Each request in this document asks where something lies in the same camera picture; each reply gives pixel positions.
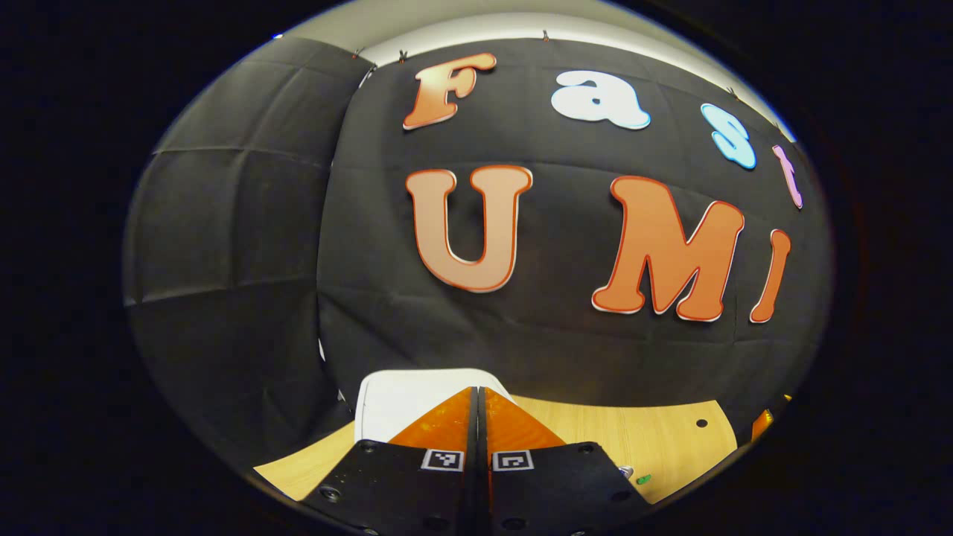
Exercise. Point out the black backdrop cloth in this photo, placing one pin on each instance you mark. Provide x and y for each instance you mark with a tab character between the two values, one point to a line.
558	223

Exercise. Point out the wooden desktop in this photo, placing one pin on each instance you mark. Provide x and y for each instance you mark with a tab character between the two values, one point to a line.
633	432

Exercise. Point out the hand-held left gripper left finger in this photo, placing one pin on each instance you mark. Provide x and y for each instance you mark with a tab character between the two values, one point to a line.
471	514

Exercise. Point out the white desktop garbage bin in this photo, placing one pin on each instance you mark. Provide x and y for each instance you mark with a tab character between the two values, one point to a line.
402	402

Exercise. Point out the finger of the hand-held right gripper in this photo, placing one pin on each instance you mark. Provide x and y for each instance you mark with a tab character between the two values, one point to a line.
763	424

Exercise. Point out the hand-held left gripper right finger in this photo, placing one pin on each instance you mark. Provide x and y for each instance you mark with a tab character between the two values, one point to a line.
491	514

